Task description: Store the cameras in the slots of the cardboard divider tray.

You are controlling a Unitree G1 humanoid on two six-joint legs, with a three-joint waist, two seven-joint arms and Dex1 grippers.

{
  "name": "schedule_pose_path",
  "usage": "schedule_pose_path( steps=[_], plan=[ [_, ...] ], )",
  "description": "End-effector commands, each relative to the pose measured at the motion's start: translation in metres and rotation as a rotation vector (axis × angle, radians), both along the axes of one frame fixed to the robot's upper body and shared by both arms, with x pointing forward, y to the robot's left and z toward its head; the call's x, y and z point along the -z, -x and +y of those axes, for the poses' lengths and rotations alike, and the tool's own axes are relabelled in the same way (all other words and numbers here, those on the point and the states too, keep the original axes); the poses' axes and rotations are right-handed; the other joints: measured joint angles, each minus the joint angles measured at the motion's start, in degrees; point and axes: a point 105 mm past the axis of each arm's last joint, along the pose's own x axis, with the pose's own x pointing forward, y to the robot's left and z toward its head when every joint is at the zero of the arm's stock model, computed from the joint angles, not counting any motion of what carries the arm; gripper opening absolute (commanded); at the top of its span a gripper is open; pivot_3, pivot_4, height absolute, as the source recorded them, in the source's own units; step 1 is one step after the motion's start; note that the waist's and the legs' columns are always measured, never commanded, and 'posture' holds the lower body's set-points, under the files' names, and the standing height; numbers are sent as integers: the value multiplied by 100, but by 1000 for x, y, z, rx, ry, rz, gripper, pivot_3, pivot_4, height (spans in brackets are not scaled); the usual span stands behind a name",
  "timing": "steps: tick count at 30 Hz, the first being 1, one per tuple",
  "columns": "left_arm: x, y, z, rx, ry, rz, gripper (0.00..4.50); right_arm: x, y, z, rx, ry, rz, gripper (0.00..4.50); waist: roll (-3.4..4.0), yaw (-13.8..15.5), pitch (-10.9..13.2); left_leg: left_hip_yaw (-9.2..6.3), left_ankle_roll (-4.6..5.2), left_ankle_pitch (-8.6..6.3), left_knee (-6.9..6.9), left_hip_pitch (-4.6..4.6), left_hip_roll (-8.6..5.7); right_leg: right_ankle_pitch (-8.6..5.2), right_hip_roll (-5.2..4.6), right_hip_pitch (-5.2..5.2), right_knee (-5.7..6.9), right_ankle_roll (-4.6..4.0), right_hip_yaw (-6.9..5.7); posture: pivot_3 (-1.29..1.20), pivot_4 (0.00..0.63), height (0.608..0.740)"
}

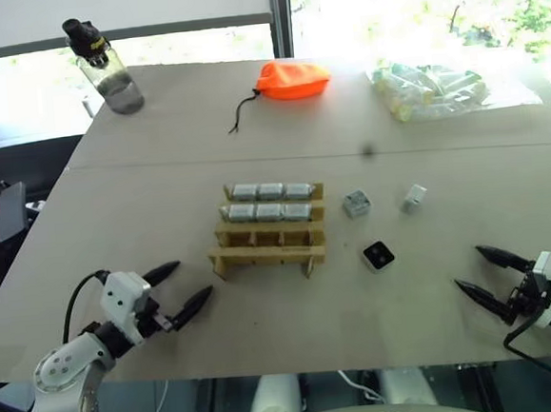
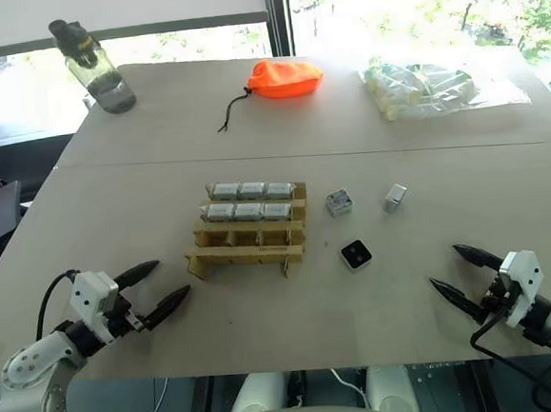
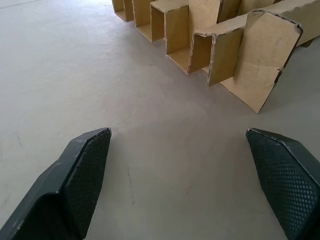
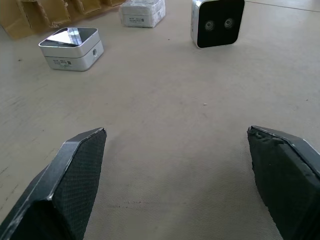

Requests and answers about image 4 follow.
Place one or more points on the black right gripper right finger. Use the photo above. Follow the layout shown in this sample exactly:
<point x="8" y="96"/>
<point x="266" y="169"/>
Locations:
<point x="282" y="180"/>

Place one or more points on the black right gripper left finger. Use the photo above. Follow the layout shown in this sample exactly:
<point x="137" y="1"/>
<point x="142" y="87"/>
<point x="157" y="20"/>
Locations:
<point x="75" y="180"/>

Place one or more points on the brown cardboard box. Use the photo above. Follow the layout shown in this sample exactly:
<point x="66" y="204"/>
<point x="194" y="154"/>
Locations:
<point x="50" y="13"/>

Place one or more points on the white wrapped box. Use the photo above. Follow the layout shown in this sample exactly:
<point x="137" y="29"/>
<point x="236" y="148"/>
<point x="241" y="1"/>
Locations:
<point x="142" y="13"/>

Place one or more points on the white box with glossy top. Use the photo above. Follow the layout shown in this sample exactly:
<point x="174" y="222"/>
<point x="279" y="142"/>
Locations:
<point x="72" y="50"/>

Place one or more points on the white box with black face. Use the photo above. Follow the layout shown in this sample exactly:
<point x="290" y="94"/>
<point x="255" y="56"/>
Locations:
<point x="217" y="23"/>

